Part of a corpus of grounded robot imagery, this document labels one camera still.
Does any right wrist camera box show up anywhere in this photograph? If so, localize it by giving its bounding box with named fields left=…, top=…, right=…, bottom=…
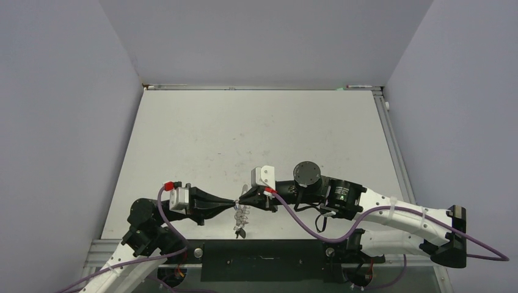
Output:
left=251, top=165, right=276, bottom=190

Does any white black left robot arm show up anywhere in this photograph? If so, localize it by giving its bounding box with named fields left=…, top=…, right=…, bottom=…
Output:
left=78, top=181, right=236, bottom=292

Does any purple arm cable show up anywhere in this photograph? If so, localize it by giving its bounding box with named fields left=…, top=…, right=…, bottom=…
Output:
left=53, top=186, right=219, bottom=293
left=271, top=190, right=510, bottom=291

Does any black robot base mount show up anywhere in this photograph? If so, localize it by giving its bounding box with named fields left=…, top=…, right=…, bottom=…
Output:
left=163, top=239, right=385, bottom=283

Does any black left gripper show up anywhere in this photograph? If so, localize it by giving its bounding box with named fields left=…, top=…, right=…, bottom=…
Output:
left=157, top=182, right=235, bottom=225

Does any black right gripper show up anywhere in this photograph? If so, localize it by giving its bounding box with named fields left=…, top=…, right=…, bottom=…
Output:
left=239, top=179, right=321, bottom=212

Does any aluminium table edge rail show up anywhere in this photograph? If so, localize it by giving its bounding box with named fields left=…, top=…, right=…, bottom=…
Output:
left=372, top=89, right=450, bottom=266

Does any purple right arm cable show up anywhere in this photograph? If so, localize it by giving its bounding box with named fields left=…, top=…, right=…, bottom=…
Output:
left=271, top=190, right=510, bottom=291

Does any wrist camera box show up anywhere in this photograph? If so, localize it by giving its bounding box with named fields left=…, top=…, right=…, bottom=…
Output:
left=164, top=181, right=190, bottom=212
left=251, top=165, right=276, bottom=190

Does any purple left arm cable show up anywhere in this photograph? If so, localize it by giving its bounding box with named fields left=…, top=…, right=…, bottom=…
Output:
left=53, top=186, right=219, bottom=293

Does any steel oval key holder plate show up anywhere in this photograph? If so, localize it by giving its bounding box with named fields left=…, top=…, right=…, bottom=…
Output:
left=234, top=200, right=250, bottom=231

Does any black key tag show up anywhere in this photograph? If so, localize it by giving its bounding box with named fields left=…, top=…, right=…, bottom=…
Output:
left=235, top=228, right=246, bottom=239

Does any marker pen on rail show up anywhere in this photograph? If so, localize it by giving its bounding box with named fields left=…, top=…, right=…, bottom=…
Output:
left=346, top=85, right=374, bottom=90

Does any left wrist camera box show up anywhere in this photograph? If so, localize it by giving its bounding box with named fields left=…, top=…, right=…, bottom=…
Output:
left=164, top=181, right=190, bottom=212

